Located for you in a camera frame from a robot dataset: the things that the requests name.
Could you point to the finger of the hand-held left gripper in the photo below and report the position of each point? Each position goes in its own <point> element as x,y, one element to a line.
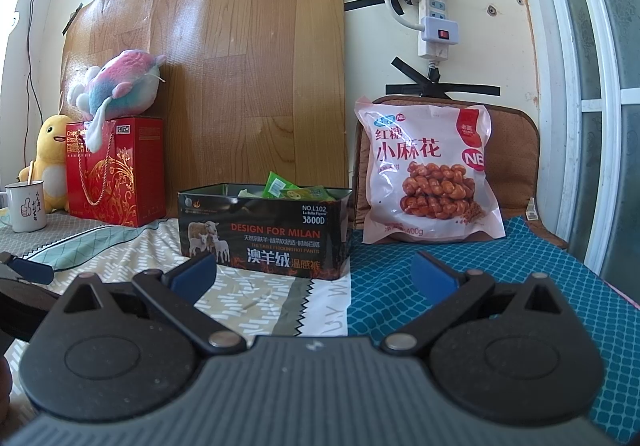
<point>32,272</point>

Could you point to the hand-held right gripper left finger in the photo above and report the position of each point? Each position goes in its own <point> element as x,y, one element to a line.
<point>195,271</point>

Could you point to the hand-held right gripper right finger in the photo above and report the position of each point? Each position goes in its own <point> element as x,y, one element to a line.
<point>432,276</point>

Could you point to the black cardboard box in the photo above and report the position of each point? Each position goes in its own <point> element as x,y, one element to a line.
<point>260,236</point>

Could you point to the small bright green packet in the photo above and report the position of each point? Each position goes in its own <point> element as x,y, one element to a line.
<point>277,183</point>

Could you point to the white enamel mug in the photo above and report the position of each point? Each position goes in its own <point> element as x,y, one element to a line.
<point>25,206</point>

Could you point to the wooden stick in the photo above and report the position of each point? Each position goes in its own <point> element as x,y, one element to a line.
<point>30,174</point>

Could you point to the red gift bag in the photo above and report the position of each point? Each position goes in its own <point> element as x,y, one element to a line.
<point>130,166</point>

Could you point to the large pink snack bag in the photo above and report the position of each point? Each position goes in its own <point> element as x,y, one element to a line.
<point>425,151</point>

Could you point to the yellow duck plush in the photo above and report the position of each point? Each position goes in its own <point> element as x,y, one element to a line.
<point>50,141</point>

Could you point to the wood-grain board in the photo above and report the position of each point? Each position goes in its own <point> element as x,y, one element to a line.
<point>225,76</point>

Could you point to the pink blue plush fish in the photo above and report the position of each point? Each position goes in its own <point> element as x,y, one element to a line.
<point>125,76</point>

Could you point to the white window frame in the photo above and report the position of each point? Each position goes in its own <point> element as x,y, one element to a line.
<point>550,76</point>

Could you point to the white switch adapter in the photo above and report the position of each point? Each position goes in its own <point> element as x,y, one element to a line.
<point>440,31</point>

